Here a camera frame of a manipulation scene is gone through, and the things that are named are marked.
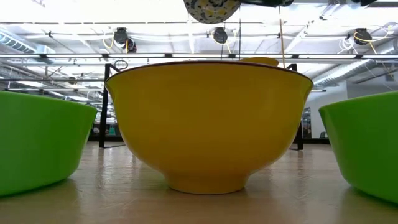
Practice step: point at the black aluminium table frame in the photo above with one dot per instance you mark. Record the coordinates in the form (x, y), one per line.
(314, 141)

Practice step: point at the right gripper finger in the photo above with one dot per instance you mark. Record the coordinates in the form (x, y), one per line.
(270, 3)

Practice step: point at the yellow bowl with patterned inside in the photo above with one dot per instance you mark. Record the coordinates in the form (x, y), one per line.
(259, 61)
(211, 11)
(208, 124)

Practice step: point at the long ceiling light strip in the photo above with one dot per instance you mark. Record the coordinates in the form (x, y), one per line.
(77, 56)

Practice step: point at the silver ventilation duct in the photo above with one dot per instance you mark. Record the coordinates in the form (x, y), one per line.
(18, 43)
(342, 73)

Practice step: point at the green plastic bowl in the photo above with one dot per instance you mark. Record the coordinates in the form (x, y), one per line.
(40, 140)
(367, 143)

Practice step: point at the wooden shelf with black legs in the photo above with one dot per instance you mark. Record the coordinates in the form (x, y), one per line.
(104, 109)

